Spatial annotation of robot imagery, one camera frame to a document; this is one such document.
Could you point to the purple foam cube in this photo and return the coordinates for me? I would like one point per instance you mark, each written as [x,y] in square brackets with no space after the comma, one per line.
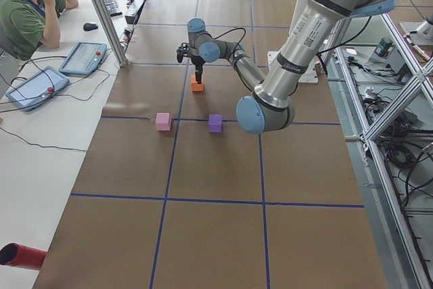
[215,123]

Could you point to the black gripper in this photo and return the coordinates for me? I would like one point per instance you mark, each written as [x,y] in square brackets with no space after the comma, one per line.
[198,62]

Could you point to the blue teach pendant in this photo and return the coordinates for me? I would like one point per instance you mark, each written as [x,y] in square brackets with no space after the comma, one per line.
[37,89]
[84,58]

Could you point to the aluminium frame post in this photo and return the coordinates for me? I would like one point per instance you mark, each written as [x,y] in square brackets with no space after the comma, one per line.
[110,32]

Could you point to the black keyboard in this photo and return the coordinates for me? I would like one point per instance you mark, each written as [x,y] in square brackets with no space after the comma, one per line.
[112,8]

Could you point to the orange foam cube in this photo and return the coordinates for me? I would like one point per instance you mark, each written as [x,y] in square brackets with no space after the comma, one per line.
[196,86]

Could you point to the green electronic box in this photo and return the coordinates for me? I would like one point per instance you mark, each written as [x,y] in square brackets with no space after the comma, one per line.
[383,46]

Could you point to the black computer mouse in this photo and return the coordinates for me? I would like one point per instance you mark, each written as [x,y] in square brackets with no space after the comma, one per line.
[89,26]

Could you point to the near blue teach pendant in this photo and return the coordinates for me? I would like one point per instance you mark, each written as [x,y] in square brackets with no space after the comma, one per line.
[37,89]

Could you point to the person in green shirt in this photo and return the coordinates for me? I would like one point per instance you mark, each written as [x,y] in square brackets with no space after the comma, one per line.
[29,24]

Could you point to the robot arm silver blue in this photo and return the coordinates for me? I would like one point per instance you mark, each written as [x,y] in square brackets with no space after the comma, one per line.
[269,107]

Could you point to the pink foam cube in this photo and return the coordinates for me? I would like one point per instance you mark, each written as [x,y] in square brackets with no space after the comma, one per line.
[163,121]

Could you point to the red tube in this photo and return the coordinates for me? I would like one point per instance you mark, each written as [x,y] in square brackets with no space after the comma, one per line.
[21,256]

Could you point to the aluminium side frame rail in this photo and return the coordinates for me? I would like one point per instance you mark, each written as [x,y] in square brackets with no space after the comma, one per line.
[385,104]

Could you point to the far blue teach pendant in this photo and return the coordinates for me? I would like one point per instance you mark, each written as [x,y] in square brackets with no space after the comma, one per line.
[84,58]

